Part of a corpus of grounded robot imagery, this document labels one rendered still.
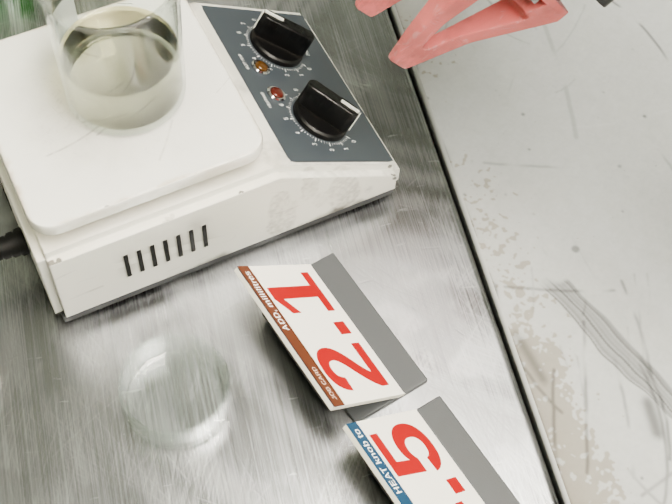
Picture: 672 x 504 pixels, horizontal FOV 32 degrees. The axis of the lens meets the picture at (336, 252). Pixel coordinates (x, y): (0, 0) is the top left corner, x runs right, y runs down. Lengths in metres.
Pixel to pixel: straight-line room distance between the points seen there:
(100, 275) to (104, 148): 0.06
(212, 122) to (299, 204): 0.07
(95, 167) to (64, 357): 0.11
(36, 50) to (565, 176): 0.30
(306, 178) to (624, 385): 0.20
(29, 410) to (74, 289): 0.07
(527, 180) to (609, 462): 0.17
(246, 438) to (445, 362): 0.11
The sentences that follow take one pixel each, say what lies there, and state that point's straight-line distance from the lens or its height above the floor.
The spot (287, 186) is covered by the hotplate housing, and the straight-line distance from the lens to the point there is 0.59.
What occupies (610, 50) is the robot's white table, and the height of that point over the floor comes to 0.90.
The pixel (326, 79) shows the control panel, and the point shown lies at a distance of 0.66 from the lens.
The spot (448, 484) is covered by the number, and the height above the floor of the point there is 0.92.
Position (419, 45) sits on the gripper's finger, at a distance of 0.54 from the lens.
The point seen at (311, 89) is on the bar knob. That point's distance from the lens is 0.62.
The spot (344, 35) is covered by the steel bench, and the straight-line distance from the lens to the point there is 0.73.
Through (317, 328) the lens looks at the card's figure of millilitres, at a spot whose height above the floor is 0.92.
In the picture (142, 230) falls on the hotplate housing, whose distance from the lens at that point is 0.57.
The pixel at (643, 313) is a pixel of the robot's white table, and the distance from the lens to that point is 0.65.
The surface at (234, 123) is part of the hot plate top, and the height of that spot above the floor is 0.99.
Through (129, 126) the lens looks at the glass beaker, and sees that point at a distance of 0.57.
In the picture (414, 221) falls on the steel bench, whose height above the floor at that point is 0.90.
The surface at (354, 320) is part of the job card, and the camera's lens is 0.61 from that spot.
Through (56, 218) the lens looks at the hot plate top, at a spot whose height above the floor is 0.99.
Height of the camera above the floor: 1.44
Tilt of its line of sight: 59 degrees down
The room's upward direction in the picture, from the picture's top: 4 degrees clockwise
